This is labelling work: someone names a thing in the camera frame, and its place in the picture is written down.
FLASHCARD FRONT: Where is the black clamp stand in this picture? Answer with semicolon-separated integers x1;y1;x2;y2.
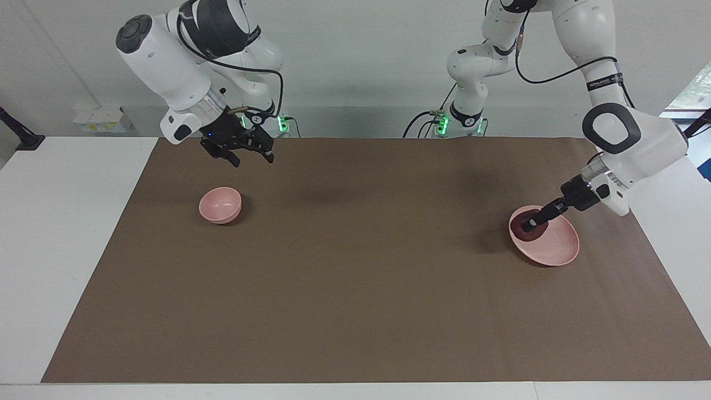
0;106;45;151
684;108;711;139

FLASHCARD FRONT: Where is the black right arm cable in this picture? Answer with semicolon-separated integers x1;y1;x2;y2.
177;14;285;120

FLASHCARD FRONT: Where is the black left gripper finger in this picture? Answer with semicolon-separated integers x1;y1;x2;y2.
521;197;567;233

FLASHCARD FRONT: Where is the pink bowl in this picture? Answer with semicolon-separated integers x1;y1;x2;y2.
199;187;243;224

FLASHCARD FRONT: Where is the dark red apple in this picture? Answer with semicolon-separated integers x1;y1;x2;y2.
512;214;548;243

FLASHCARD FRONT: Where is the brown table mat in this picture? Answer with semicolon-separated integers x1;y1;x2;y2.
41;137;711;384

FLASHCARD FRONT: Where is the white power strip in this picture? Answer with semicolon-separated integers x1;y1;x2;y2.
72;106;134;134

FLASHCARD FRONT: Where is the window with greenery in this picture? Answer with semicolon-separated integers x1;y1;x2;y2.
665;62;711;112

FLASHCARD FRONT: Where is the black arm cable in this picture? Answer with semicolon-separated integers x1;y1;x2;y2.
177;14;285;120
514;31;635;109

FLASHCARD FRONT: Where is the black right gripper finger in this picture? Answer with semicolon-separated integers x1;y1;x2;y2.
201;142;241;167
244;127;276;163

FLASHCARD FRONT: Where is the pink plate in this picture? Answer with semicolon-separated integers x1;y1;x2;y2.
509;205;580;267

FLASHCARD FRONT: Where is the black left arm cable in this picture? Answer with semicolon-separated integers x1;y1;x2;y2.
514;31;635;109

